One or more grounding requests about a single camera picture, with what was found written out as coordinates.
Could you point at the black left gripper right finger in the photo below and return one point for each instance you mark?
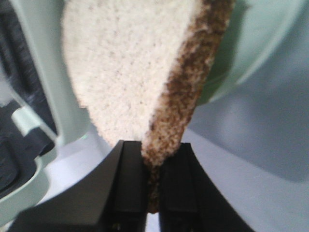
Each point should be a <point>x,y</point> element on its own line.
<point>190,202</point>

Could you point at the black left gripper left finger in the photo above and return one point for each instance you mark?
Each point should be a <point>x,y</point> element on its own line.
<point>111,198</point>

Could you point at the bread slice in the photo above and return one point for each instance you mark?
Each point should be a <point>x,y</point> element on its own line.
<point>139,66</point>

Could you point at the green breakfast maker base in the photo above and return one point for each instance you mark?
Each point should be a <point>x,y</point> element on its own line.
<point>38,110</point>

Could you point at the light green round plate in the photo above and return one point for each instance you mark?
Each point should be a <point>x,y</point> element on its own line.
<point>256,30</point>

